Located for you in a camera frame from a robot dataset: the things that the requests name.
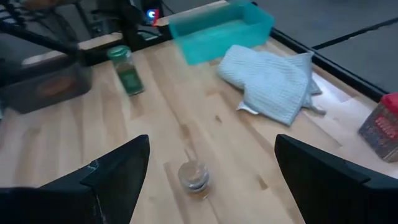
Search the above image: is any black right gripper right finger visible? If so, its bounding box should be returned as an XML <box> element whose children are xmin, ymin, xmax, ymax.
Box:
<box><xmin>274</xmin><ymin>134</ymin><xmax>398</xmax><ymax>224</ymax></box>

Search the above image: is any light grey folded cloth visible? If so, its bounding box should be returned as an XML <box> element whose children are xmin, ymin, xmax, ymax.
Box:
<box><xmin>216</xmin><ymin>44</ymin><xmax>327</xmax><ymax>127</ymax></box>

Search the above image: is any dark grey plastic bin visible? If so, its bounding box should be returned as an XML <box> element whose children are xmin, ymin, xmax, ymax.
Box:
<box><xmin>0</xmin><ymin>58</ymin><xmax>93</xmax><ymax>114</ymax></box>

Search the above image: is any green-lid spice jar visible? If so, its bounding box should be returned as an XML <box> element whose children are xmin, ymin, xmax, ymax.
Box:
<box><xmin>107</xmin><ymin>45</ymin><xmax>146</xmax><ymax>96</ymax></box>

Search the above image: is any grey metal weight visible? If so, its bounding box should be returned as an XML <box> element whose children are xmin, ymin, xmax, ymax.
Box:
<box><xmin>177</xmin><ymin>160</ymin><xmax>211</xmax><ymax>200</ymax></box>

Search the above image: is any teal translucent plastic bin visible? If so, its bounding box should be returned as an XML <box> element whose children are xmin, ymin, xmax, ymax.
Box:
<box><xmin>167</xmin><ymin>0</ymin><xmax>276</xmax><ymax>66</ymax></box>

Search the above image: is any red-lid square spice jar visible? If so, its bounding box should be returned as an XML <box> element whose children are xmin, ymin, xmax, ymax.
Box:
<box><xmin>357</xmin><ymin>92</ymin><xmax>398</xmax><ymax>163</ymax></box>

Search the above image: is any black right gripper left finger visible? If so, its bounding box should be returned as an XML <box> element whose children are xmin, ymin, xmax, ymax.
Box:
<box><xmin>0</xmin><ymin>134</ymin><xmax>150</xmax><ymax>224</ymax></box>

